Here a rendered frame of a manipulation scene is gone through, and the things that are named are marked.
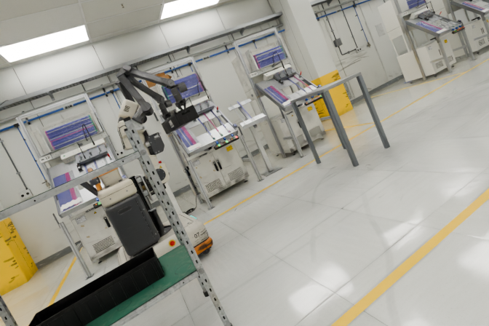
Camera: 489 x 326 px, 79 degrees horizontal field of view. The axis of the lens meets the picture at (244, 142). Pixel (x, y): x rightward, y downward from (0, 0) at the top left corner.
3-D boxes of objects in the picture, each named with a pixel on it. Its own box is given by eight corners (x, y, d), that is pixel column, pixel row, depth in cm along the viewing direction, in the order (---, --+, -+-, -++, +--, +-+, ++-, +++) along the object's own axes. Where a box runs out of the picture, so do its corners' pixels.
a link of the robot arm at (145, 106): (116, 78, 244) (111, 72, 234) (130, 69, 247) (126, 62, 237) (148, 118, 235) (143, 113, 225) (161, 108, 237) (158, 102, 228)
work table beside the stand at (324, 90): (356, 167, 283) (324, 88, 275) (316, 164, 349) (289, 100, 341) (390, 146, 295) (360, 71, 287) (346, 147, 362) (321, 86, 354)
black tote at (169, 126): (166, 134, 287) (161, 124, 285) (182, 126, 294) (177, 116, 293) (180, 125, 235) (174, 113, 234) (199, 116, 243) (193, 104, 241)
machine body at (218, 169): (251, 179, 415) (233, 139, 409) (207, 204, 390) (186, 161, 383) (235, 177, 475) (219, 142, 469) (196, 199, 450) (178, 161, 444)
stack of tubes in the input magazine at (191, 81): (204, 90, 413) (196, 72, 410) (170, 104, 394) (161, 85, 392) (202, 92, 424) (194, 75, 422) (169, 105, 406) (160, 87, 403)
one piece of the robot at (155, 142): (150, 156, 238) (139, 132, 235) (146, 158, 262) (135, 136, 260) (169, 148, 244) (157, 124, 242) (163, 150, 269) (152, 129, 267)
